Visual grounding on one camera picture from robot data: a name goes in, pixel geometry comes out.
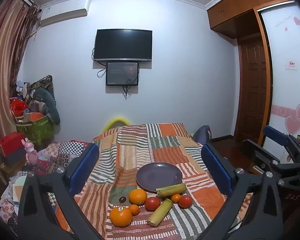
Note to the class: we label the white air conditioner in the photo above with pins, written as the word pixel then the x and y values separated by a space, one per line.
pixel 65 12

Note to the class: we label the striped patchwork blanket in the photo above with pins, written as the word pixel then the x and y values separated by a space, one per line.
pixel 145 145

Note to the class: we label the wall-mounted black television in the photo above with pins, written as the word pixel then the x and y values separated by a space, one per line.
pixel 123 45

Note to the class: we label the pink plush toy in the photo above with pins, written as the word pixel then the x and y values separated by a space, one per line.
pixel 30 152

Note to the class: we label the yellow curved object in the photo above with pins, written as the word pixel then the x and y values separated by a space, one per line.
pixel 115 121

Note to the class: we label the red plastic bag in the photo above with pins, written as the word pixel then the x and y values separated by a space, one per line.
pixel 18 107

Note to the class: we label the orange cardboard box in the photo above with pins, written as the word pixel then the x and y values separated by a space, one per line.
pixel 33 117

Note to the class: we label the striped brown curtain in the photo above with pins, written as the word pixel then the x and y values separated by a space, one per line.
pixel 5 67

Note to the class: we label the dark floral cushion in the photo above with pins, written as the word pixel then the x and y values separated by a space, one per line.
pixel 43 81

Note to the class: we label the brown wooden door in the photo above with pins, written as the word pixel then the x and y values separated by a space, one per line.
pixel 252 87

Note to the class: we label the black white checkered cloth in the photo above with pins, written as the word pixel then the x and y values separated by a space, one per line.
pixel 72 146

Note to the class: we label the red box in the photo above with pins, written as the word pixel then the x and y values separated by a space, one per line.
pixel 10 143

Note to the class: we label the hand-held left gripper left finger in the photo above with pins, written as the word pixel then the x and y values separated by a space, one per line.
pixel 85 170

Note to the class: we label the small tangerine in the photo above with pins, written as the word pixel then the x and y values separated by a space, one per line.
pixel 175 198
pixel 133 209

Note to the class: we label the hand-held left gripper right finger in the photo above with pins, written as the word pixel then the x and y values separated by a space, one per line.
pixel 216 171

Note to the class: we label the small wall-mounted black monitor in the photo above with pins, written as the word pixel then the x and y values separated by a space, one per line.
pixel 122 73

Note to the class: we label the floral patterned quilt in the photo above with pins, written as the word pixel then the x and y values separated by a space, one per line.
pixel 52 157

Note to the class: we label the grey plush pillow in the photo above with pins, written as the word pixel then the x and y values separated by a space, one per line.
pixel 48 102

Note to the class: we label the wooden overhead cabinet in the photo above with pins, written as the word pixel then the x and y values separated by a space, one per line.
pixel 230 15

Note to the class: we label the red tomato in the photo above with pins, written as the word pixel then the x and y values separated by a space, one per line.
pixel 152 203
pixel 185 201

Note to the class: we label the dark purple plate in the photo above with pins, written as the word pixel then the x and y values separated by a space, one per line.
pixel 157 175

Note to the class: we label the small dark red fruit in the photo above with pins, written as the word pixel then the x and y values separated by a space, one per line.
pixel 122 199

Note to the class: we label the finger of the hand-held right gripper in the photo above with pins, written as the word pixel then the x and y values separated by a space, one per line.
pixel 257 152
pixel 275 133

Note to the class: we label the white wardrobe door with hearts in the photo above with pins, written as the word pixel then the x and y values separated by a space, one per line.
pixel 287 92

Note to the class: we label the green cardboard box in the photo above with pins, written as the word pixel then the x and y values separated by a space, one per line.
pixel 38 130

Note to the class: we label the large orange with white sticker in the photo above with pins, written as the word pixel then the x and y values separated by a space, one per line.
pixel 120 217

